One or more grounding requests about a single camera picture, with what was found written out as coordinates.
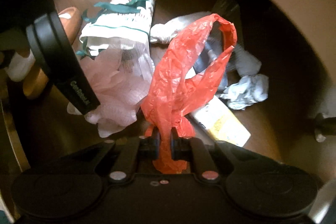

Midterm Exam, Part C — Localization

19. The red plastic bag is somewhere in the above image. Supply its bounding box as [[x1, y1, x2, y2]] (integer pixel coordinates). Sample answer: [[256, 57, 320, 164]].
[[141, 14, 238, 174]]

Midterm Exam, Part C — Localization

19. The white green paper cup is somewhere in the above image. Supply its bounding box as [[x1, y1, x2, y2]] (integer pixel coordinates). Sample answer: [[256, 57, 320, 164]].
[[76, 0, 155, 57]]

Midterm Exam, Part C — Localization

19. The white yellow carton box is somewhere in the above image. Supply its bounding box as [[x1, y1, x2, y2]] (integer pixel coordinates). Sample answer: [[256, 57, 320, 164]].
[[190, 96, 251, 147]]

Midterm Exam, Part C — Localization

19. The crumpled white tissue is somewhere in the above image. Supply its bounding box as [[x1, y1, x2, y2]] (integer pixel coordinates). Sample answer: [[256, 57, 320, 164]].
[[219, 45, 270, 111]]

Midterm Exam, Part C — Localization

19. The pink white crumpled plastic wrap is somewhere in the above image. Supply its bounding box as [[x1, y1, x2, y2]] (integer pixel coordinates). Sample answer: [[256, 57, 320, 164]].
[[78, 38, 155, 138]]

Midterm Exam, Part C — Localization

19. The white sock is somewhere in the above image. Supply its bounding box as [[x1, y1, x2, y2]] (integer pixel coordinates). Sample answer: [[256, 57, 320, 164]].
[[5, 51, 35, 82]]

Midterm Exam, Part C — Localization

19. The white twisted paper wrapper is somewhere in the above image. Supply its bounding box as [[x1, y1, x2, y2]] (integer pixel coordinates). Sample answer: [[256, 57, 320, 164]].
[[149, 11, 211, 44]]

